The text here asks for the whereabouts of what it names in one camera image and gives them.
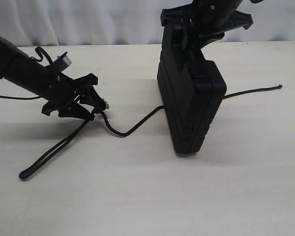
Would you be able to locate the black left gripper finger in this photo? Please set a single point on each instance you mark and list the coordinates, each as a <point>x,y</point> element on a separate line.
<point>98,103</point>

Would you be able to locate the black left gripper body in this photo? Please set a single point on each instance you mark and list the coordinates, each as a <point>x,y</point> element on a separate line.
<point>67,96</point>

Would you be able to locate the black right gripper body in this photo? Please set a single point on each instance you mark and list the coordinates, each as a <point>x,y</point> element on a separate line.
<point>207,20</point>

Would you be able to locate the black plastic case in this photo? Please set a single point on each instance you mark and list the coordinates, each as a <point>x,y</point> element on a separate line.
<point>191,88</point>

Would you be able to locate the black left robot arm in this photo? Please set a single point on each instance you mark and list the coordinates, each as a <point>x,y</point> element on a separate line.
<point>44,77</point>

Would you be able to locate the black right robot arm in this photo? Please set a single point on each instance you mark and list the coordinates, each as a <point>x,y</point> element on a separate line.
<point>193,35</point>

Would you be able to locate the white curtain backdrop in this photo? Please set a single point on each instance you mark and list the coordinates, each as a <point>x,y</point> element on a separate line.
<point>107,22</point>

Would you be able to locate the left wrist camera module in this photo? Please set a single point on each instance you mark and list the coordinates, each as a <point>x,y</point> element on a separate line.
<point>62,62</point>

